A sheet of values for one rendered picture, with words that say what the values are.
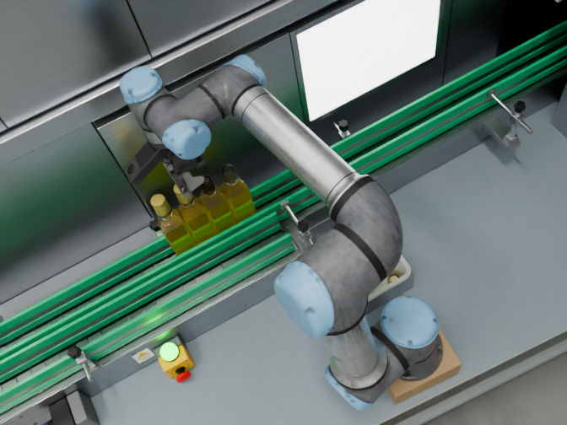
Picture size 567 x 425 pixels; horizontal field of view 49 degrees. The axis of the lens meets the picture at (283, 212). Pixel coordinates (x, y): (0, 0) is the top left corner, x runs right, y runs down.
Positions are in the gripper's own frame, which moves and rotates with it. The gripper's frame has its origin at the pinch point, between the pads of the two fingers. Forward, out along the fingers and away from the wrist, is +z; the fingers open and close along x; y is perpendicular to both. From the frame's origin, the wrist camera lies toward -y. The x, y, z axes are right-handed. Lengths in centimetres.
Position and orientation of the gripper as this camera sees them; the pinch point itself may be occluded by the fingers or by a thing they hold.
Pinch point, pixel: (180, 189)
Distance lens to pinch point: 143.3
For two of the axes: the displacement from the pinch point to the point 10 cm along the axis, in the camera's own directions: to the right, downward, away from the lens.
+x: -4.8, -7.2, 5.0
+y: 8.6, -4.8, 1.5
